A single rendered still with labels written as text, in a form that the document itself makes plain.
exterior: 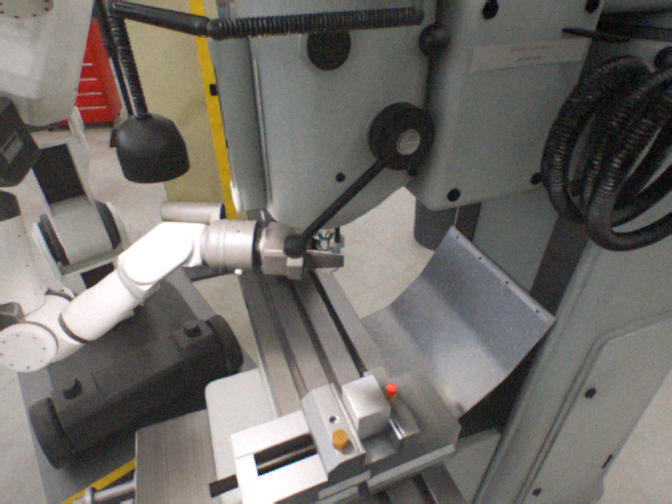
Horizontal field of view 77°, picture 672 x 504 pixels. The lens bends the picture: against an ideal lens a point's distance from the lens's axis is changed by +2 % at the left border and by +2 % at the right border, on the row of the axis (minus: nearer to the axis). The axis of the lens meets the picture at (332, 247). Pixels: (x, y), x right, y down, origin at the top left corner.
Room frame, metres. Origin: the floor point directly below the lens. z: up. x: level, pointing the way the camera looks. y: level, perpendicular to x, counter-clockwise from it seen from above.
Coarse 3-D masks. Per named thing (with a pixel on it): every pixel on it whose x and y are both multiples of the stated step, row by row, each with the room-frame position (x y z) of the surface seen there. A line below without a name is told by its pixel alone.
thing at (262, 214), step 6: (252, 210) 0.93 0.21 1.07; (258, 210) 0.88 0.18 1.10; (264, 210) 0.84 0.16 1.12; (252, 216) 0.94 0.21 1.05; (258, 216) 0.89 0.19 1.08; (264, 216) 0.84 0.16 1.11; (270, 216) 0.81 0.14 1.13; (264, 222) 0.85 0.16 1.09; (306, 270) 0.83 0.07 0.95; (276, 276) 0.80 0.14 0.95; (282, 276) 0.80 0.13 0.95
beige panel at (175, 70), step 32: (128, 0) 2.05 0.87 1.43; (160, 0) 2.10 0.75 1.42; (192, 0) 2.14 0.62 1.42; (128, 32) 2.04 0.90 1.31; (160, 32) 2.09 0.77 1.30; (160, 64) 2.08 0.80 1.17; (192, 64) 2.13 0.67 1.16; (160, 96) 2.07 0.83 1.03; (192, 96) 2.12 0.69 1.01; (192, 128) 2.11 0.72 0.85; (192, 160) 2.09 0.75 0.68; (224, 160) 2.15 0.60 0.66; (192, 192) 2.08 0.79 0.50; (224, 192) 2.14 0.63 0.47
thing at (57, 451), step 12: (36, 408) 0.67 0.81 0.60; (48, 408) 0.67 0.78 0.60; (36, 420) 0.63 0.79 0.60; (48, 420) 0.64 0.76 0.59; (36, 432) 0.60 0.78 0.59; (48, 432) 0.61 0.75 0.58; (60, 432) 0.63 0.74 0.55; (48, 444) 0.59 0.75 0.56; (60, 444) 0.60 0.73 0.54; (72, 444) 0.66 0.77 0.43; (48, 456) 0.57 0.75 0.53; (60, 456) 0.58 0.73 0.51; (72, 456) 0.60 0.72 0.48; (60, 468) 0.58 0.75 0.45
